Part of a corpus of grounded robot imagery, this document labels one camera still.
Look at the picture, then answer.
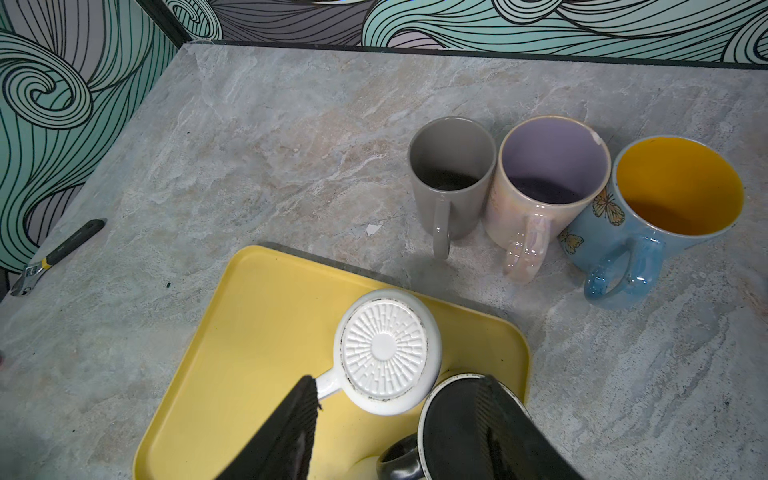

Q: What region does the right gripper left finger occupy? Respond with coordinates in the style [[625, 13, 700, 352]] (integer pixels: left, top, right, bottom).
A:
[[218, 375, 320, 479]]

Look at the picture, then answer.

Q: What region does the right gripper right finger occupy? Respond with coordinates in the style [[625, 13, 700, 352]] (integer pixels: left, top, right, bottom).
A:
[[475, 375, 582, 479]]

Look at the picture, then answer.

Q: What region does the white ribbed-base mug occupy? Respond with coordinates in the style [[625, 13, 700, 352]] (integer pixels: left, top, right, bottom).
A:
[[315, 289, 443, 416]]

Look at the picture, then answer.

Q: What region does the pink ceramic mug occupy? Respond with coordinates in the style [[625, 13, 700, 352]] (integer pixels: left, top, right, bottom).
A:
[[482, 115, 611, 285]]

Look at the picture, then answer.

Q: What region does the grey ceramic mug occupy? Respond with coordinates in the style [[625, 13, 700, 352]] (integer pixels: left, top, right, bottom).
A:
[[407, 116, 497, 260]]

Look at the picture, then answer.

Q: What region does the blue butterfly mug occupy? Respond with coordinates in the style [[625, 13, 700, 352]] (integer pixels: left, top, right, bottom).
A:
[[558, 135, 744, 309]]

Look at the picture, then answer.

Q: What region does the black ceramic mug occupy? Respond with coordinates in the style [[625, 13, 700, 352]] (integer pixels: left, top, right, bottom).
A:
[[376, 373, 538, 479]]

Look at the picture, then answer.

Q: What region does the black handled tool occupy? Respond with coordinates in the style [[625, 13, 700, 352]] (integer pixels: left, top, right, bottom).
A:
[[9, 219, 107, 296]]

